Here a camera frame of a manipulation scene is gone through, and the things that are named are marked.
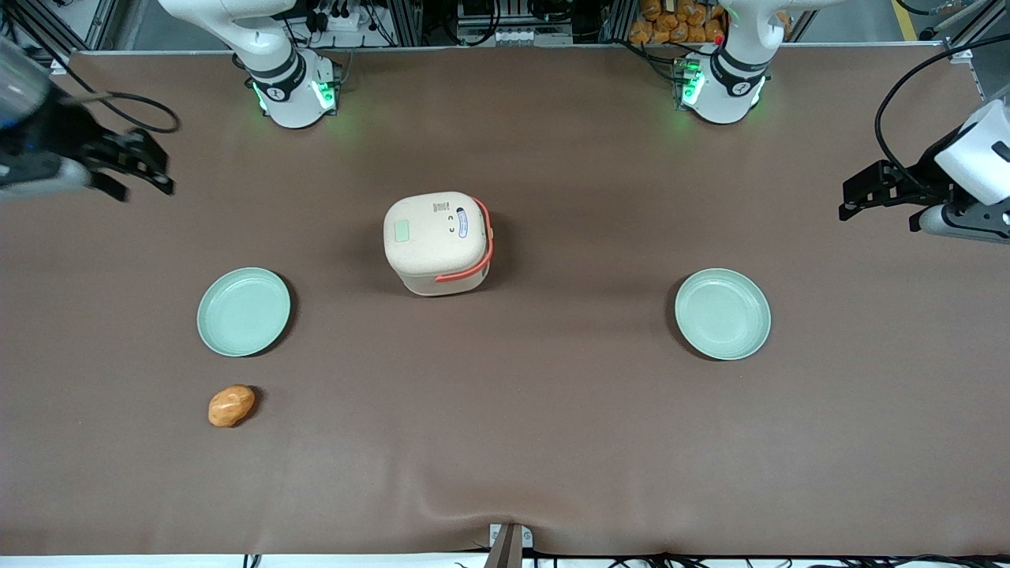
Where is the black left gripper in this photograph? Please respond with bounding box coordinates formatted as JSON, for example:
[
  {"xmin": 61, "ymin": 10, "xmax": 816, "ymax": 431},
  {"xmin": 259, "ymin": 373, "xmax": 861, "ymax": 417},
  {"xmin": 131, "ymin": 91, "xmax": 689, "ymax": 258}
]
[{"xmin": 838, "ymin": 142, "xmax": 960, "ymax": 234}]

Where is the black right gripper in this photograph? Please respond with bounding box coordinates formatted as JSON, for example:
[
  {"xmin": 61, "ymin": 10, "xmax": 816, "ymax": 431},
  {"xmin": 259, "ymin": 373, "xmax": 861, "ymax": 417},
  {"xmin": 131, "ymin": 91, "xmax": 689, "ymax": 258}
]
[{"xmin": 32, "ymin": 95, "xmax": 177, "ymax": 204}]

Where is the cream rice cooker orange handle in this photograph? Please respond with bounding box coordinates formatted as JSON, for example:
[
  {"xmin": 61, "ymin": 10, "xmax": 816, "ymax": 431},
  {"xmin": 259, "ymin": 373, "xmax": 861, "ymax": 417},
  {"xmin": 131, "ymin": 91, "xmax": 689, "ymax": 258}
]
[{"xmin": 383, "ymin": 191, "xmax": 496, "ymax": 298}]

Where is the pale green plate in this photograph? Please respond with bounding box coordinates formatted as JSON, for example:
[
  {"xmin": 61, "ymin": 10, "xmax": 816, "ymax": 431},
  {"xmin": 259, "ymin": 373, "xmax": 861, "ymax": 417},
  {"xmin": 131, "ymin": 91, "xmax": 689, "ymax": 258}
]
[
  {"xmin": 674, "ymin": 268, "xmax": 772, "ymax": 361},
  {"xmin": 196, "ymin": 267, "xmax": 292, "ymax": 358}
]

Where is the orange-brown bread roll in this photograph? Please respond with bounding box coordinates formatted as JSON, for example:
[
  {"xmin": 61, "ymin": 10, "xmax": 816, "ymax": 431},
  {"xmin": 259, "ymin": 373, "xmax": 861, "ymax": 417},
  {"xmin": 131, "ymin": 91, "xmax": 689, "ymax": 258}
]
[{"xmin": 208, "ymin": 384, "xmax": 257, "ymax": 429}]

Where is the white power strip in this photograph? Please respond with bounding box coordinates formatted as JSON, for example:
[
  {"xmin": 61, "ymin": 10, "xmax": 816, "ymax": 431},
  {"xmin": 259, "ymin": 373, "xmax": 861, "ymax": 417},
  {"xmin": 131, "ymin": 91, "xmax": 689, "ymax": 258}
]
[{"xmin": 310, "ymin": 6, "xmax": 373, "ymax": 34}]

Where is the bag of orange bread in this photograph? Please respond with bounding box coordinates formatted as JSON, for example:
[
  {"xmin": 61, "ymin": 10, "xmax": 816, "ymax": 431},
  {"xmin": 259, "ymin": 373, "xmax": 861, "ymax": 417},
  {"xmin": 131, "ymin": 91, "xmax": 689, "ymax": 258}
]
[{"xmin": 628, "ymin": 0, "xmax": 728, "ymax": 46}]

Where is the brown table mat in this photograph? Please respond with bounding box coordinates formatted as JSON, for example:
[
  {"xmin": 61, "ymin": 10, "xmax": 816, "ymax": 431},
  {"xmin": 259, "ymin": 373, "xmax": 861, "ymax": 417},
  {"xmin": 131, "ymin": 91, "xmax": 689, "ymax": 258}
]
[{"xmin": 0, "ymin": 46, "xmax": 1010, "ymax": 558}]

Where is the metal table clamp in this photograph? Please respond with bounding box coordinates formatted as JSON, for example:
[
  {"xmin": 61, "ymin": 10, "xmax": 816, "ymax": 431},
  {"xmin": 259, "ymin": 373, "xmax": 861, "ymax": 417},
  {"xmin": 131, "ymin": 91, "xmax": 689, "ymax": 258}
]
[{"xmin": 485, "ymin": 522, "xmax": 534, "ymax": 568}]

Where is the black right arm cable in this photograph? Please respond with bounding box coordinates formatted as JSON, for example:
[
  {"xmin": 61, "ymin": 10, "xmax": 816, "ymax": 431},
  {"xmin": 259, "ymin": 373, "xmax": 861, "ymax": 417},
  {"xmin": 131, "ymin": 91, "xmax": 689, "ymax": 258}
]
[{"xmin": 51, "ymin": 55, "xmax": 181, "ymax": 135}]

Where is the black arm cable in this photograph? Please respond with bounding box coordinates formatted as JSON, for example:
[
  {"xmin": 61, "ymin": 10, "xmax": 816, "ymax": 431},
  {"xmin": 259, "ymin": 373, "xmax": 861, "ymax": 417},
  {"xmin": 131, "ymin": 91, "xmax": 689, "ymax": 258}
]
[
  {"xmin": 873, "ymin": 32, "xmax": 1010, "ymax": 198},
  {"xmin": 51, "ymin": 55, "xmax": 181, "ymax": 135}
]

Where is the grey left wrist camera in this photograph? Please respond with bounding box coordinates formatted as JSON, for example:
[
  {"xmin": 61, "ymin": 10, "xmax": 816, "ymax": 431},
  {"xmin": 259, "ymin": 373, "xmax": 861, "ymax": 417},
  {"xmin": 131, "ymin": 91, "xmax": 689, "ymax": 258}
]
[{"xmin": 918, "ymin": 202, "xmax": 1010, "ymax": 245}]

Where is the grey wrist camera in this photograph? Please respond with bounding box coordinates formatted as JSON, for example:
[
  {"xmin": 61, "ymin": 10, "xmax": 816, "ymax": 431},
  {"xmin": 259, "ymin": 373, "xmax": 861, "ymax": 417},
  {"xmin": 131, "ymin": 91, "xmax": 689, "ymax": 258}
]
[
  {"xmin": 0, "ymin": 154, "xmax": 89, "ymax": 200},
  {"xmin": 918, "ymin": 202, "xmax": 1010, "ymax": 245}
]

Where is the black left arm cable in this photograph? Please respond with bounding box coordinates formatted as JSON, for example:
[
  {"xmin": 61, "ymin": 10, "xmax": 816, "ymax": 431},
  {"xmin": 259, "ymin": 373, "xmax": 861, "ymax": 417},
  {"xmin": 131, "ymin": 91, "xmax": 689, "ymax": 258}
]
[{"xmin": 873, "ymin": 32, "xmax": 1010, "ymax": 198}]

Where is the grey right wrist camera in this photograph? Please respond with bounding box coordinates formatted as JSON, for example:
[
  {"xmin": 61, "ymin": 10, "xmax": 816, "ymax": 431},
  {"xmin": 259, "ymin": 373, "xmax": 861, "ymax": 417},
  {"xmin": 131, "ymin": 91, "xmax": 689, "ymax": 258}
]
[{"xmin": 0, "ymin": 154, "xmax": 89, "ymax": 200}]

